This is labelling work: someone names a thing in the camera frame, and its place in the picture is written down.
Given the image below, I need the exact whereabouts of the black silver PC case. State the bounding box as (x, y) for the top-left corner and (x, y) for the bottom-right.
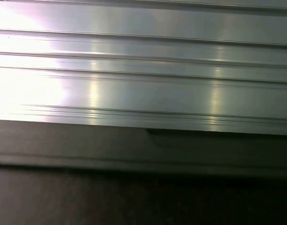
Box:
(0, 119), (287, 225)

